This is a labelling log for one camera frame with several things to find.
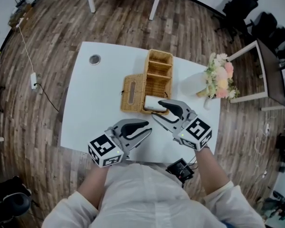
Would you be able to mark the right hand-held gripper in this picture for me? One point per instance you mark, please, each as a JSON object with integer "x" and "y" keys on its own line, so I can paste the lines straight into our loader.
{"x": 196, "y": 133}

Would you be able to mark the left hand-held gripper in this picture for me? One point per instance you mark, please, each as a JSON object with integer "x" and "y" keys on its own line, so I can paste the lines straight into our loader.
{"x": 104, "y": 148}

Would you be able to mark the white tissue pack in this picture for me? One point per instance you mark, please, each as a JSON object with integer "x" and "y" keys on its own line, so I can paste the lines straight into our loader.
{"x": 152, "y": 102}

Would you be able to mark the person's left forearm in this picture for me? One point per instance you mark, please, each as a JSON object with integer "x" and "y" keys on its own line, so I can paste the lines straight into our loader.
{"x": 95, "y": 186}

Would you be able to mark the person's right forearm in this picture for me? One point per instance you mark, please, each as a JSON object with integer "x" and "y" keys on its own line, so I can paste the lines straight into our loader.
{"x": 211, "y": 172}

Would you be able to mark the small white container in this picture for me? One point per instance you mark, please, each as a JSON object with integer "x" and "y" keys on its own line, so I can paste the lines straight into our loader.
{"x": 207, "y": 102}

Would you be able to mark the wicker basket lid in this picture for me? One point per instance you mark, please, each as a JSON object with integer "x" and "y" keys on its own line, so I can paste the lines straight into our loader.
{"x": 133, "y": 94}

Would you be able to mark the wicker storage basket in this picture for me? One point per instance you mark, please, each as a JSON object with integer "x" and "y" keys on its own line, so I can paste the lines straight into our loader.
{"x": 159, "y": 79}

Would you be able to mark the black battery box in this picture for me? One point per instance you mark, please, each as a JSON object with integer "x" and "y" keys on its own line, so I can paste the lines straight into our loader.
{"x": 180, "y": 171}

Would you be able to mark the pastel artificial flowers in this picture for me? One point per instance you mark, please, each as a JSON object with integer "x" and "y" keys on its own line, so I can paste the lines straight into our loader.
{"x": 221, "y": 77}

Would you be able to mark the person's white coat torso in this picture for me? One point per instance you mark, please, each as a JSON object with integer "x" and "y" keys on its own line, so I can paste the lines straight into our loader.
{"x": 145, "y": 198}

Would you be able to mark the white power strip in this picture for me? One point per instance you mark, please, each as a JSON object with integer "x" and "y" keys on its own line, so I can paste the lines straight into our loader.
{"x": 266, "y": 127}
{"x": 33, "y": 79}

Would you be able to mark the black floor equipment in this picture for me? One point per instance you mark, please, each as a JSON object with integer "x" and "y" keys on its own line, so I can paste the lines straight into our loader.
{"x": 275, "y": 205}

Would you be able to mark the black bag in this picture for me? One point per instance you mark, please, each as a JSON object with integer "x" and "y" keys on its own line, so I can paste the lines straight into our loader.
{"x": 12, "y": 198}

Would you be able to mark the brown cardboard box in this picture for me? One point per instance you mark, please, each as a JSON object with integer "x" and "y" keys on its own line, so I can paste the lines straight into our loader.
{"x": 17, "y": 16}

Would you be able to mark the black router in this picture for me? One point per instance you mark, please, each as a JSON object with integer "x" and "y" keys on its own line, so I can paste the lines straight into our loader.
{"x": 20, "y": 2}

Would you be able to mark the dark desk white frame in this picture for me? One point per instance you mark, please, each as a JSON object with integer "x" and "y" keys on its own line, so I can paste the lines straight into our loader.
{"x": 273, "y": 79}

